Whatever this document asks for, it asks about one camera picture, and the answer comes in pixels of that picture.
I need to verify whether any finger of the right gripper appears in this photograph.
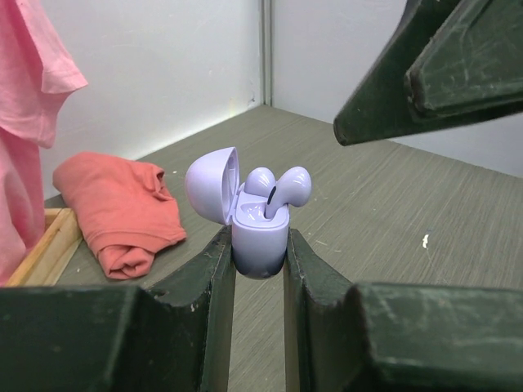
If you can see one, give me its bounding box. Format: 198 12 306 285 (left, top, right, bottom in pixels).
333 0 463 147
405 0 522 119

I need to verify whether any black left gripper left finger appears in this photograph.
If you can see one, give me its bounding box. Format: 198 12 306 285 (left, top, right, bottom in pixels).
1 227 236 391

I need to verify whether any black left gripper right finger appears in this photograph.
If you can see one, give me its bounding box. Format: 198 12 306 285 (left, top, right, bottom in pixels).
284 229 522 391

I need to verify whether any lilac earbud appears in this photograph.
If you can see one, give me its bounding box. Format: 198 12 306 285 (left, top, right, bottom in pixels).
244 167 276 198
265 166 312 219

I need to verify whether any lilac earbud case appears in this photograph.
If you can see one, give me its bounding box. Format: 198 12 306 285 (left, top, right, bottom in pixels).
185 147 290 279

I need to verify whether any salmon folded shirt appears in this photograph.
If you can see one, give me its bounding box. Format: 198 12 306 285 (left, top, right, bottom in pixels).
52 152 187 280

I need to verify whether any pink t-shirt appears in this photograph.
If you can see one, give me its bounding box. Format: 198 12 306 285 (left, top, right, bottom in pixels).
1 1 87 283

